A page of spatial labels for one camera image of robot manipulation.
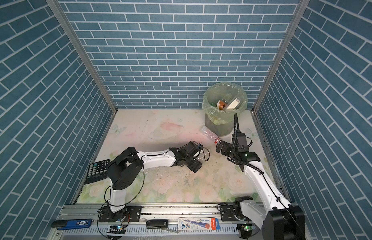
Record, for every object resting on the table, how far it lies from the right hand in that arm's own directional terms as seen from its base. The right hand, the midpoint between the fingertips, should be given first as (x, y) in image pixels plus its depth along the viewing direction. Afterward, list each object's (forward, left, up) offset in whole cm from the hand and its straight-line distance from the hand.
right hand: (222, 145), depth 84 cm
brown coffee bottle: (+27, +1, +6) cm, 27 cm away
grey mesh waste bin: (+16, -2, -6) cm, 18 cm away
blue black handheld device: (-42, +71, -9) cm, 83 cm away
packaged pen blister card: (-37, +11, -13) cm, 41 cm away
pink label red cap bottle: (+15, +6, -10) cm, 19 cm away
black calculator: (-16, +72, -11) cm, 75 cm away
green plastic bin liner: (+32, -7, +10) cm, 34 cm away
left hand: (-6, +14, -13) cm, 20 cm away
